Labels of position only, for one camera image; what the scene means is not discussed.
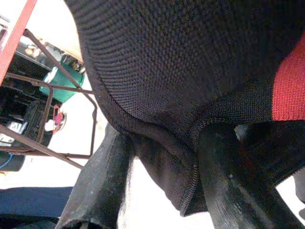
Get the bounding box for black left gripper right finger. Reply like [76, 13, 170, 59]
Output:
[199, 124, 298, 229]

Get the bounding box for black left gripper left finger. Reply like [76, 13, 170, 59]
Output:
[56, 123, 136, 229]

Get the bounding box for black shirt with red stripe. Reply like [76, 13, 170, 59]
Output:
[64, 0, 305, 218]

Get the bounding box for dark blue fabric item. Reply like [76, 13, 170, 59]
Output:
[0, 186, 73, 229]

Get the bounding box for green storage box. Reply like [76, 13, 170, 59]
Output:
[39, 61, 86, 104]

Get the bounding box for red edged folding table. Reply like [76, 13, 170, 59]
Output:
[0, 0, 99, 170]

